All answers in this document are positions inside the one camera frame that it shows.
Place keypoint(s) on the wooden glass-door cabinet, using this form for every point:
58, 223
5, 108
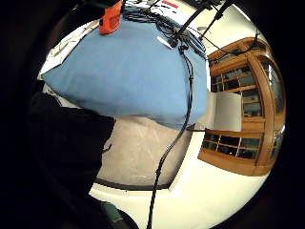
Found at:
254, 127

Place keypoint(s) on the white panel board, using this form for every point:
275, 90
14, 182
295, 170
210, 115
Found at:
227, 111

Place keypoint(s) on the white paper sheet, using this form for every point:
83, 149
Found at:
65, 47

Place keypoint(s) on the black tripod leg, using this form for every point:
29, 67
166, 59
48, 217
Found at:
190, 19
216, 16

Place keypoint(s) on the blue table cloth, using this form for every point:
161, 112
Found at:
127, 76

